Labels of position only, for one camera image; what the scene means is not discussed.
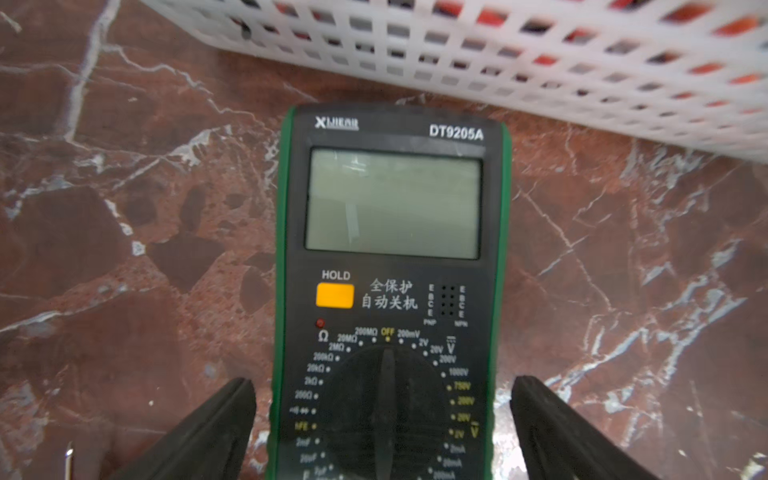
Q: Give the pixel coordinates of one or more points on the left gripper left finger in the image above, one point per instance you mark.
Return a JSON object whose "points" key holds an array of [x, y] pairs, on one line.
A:
{"points": [[209, 443]]}

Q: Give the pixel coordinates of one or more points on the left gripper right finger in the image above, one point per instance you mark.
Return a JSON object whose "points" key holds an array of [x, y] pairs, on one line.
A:
{"points": [[558, 443]]}

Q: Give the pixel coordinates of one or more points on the green multimeter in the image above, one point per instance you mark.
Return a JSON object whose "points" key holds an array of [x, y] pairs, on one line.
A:
{"points": [[392, 226]]}

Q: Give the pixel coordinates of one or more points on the white plastic perforated basket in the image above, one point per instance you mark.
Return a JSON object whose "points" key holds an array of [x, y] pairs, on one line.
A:
{"points": [[689, 73]]}

